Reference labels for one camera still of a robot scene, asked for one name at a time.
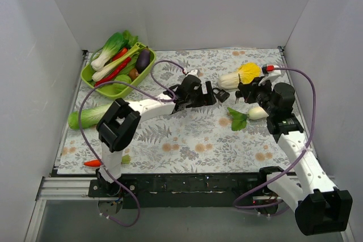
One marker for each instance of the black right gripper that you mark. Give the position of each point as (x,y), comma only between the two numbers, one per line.
(245,92)

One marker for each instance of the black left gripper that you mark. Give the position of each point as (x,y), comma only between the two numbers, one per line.
(204,94)

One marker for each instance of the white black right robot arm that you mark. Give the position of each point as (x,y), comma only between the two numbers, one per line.
(318,205)

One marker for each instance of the white radish toy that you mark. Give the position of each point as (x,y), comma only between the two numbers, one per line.
(239,119)

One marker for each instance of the orange carrot toy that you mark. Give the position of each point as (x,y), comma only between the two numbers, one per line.
(126,159)

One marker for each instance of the red chili pepper toy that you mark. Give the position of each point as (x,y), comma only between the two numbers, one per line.
(113,74)

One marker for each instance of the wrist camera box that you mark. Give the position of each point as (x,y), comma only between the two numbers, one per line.
(193,72)
(270,72)

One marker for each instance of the spare black headed keys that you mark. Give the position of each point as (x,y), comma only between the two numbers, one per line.
(237,97)

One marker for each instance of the green round cabbage toy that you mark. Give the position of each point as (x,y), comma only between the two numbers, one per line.
(122,78)

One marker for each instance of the purple eggplant toy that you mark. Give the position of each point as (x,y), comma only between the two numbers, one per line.
(143,60)

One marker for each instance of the green napa cabbage toy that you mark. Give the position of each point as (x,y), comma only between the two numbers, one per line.
(89,117)

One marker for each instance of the brown kiwi toy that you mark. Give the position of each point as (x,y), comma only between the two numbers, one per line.
(133,74)

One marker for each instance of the black padlock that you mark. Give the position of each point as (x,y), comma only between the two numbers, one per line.
(220,94)

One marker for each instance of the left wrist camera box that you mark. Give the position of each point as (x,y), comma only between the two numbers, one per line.
(193,72)

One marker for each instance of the floral patterned table mat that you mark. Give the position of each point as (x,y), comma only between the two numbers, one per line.
(201,140)

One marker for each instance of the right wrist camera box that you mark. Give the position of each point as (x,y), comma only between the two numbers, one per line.
(270,72)

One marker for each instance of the yellow napa cabbage toy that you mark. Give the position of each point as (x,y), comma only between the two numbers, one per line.
(244,74)

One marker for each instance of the green bok choy toy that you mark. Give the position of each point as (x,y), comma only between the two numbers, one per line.
(112,46)

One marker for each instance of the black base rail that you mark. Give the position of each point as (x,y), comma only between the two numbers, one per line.
(175,189)

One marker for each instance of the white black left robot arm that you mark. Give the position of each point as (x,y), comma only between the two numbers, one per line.
(117,127)

